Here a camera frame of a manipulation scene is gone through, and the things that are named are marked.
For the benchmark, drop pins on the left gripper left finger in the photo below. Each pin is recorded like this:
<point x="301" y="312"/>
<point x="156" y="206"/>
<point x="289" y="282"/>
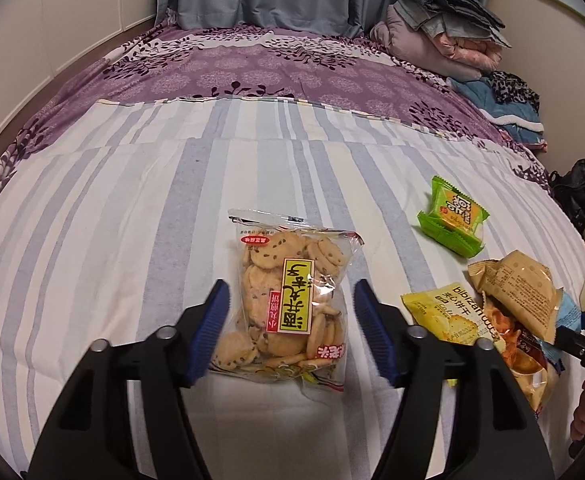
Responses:
<point x="88" y="434"/>

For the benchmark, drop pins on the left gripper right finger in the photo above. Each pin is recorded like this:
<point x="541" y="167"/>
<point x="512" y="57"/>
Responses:
<point x="495" y="434"/>

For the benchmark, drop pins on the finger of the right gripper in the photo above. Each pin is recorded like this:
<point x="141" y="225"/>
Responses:
<point x="570" y="342"/>

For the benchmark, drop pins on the light blue snack packet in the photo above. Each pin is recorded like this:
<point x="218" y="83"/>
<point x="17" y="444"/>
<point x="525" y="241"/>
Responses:
<point x="569" y="316"/>

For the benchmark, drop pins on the clear bag of cookies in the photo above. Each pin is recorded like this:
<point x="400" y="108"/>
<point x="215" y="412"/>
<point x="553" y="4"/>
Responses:
<point x="291" y="322"/>

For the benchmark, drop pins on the orange red snack bag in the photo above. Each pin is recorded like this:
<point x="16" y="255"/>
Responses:
<point x="524" y="356"/>

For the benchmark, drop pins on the brown paper snack bag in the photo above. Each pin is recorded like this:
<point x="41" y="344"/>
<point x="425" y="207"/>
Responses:
<point x="524" y="287"/>

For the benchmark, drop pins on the yellow-green chip packet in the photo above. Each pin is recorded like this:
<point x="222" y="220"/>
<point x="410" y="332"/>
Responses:
<point x="452" y="315"/>

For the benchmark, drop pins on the black bag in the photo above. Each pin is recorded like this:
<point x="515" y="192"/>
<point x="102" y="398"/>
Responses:
<point x="568" y="191"/>

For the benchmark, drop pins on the small green snack packet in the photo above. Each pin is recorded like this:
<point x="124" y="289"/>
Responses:
<point x="454" y="219"/>

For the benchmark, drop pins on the striped white blue blanket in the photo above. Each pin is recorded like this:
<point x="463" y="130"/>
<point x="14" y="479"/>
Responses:
<point x="123" y="223"/>

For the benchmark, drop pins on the blue folded clothes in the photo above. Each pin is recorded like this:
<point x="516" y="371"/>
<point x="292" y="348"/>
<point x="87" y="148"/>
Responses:
<point x="508" y="104"/>

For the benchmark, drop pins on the pile of folded quilts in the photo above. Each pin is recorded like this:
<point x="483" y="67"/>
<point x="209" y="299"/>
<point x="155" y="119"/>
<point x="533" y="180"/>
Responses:
<point x="458" y="39"/>

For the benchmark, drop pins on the purple floral bedsheet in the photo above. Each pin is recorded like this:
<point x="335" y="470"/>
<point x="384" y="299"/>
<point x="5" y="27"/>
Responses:
<point x="167" y="62"/>

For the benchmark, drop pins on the white wardrobe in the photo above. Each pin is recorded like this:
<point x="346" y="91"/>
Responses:
<point x="41" y="38"/>

